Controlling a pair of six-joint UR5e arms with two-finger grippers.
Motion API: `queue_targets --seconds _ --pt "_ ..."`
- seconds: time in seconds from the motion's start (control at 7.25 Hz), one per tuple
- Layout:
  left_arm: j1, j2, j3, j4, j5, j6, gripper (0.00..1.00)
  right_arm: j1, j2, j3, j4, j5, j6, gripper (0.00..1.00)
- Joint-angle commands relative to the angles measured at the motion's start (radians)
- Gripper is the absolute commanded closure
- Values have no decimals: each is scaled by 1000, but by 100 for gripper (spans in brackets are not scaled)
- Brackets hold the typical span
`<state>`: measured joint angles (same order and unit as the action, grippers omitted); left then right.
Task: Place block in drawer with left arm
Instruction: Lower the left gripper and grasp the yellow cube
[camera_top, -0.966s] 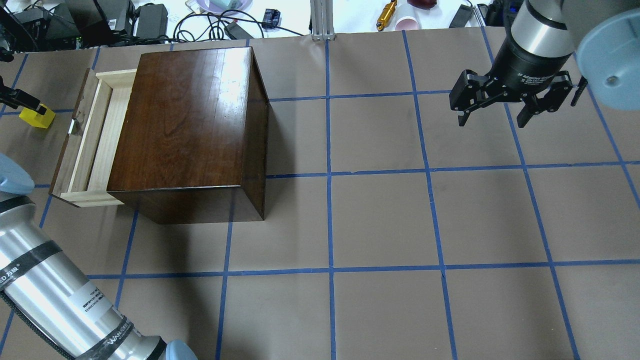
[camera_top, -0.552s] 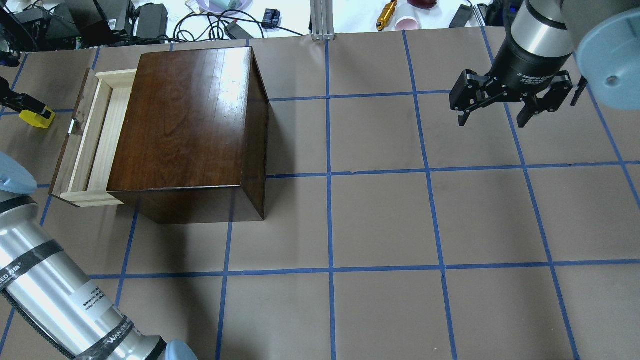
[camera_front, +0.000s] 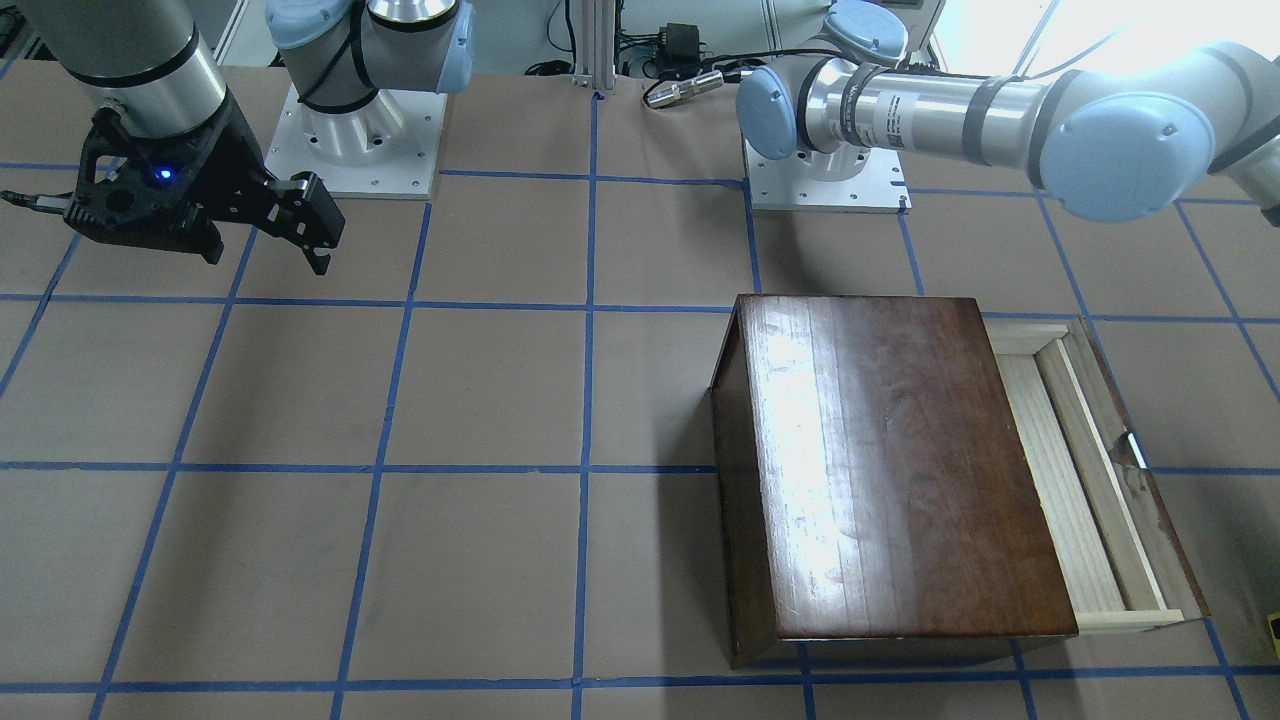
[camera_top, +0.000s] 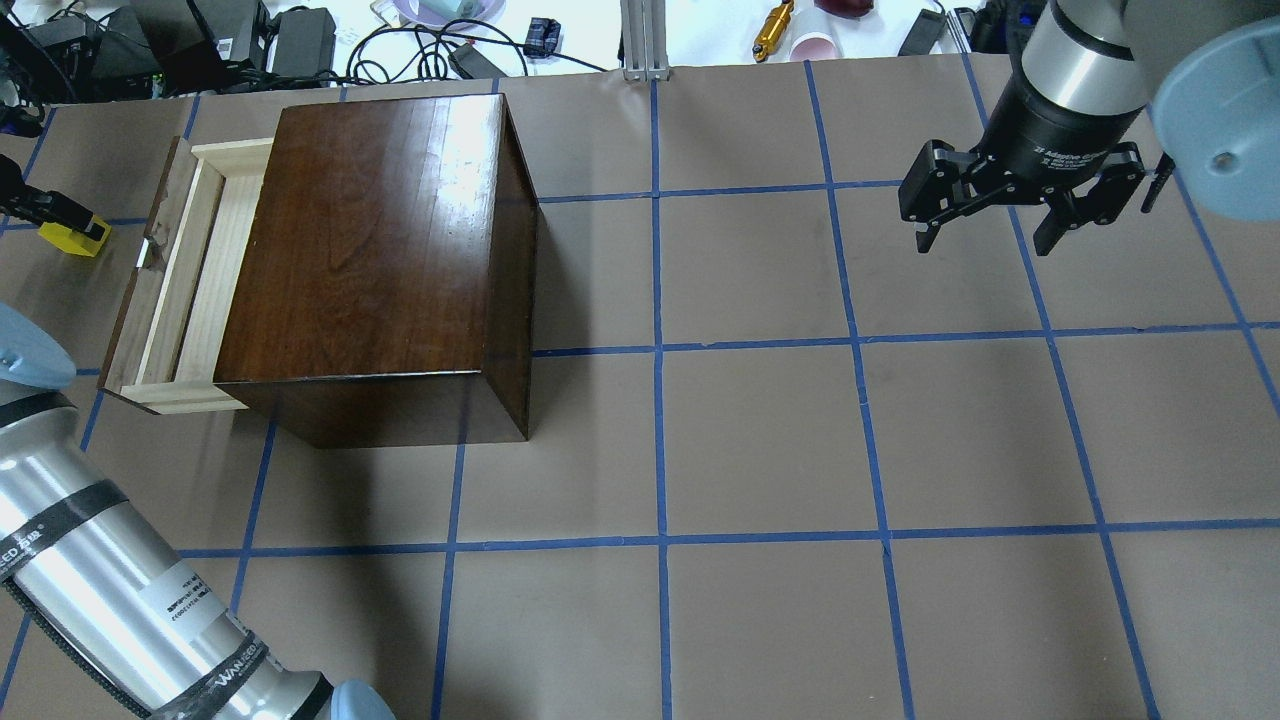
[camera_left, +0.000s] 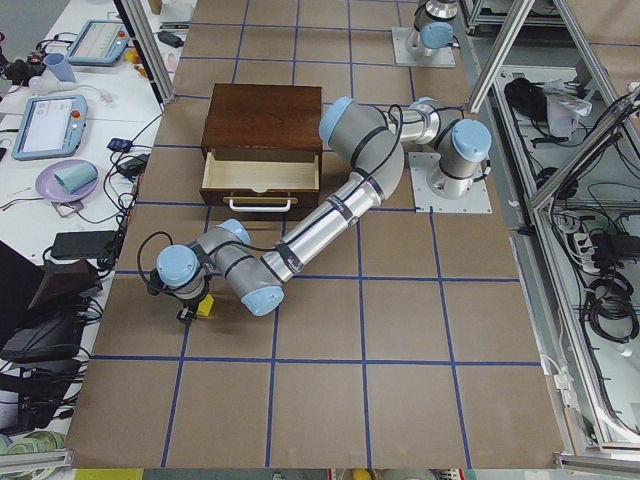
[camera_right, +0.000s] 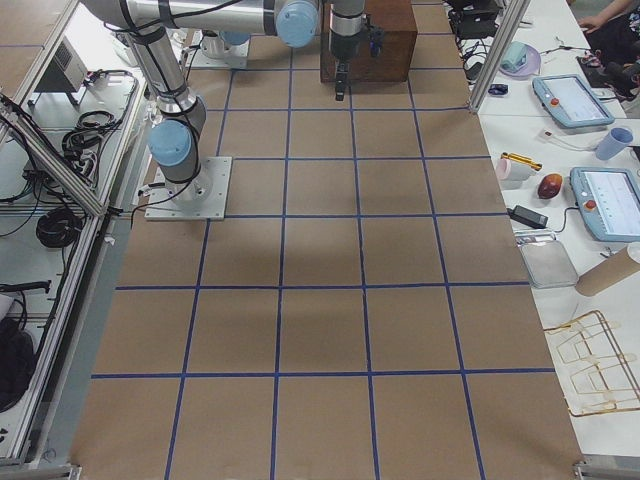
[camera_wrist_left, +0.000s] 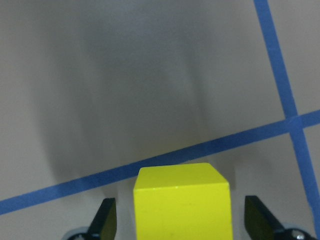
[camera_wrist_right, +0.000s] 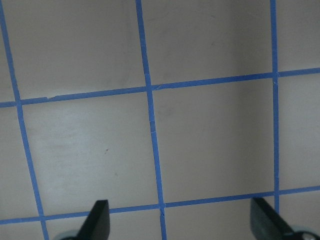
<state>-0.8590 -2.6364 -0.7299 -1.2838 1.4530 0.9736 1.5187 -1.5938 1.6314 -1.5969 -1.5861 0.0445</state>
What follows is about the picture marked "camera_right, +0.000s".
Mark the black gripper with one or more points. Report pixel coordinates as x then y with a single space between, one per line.
343 46

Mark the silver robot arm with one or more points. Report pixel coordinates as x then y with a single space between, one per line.
145 25

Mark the dark wooden drawer cabinet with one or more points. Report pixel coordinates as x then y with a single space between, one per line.
396 19

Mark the small blue black device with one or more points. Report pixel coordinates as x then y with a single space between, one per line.
497 89

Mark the lavender plate with item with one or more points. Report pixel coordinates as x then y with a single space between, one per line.
520 60

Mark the gold metal cylinder tool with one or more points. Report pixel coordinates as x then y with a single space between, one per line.
523 160

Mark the blue teach pendant far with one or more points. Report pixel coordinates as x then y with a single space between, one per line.
571 102

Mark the blue teach pendant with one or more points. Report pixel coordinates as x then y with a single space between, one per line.
571 102
608 200

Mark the black power brick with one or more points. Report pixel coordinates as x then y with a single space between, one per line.
527 217

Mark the red brown fruit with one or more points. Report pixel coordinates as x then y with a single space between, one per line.
550 186

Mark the lavender plastic cup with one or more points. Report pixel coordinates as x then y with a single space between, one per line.
613 143

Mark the silver metal tray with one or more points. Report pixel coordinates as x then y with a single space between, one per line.
546 259

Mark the blue teach pendant near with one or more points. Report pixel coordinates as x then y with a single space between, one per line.
608 200

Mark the cardboard tube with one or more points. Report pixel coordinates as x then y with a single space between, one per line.
614 269

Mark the aluminium frame post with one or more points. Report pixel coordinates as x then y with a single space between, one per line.
510 22

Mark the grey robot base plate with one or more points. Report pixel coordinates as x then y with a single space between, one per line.
205 198

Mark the gold wire rack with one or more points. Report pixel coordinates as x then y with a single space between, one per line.
597 375

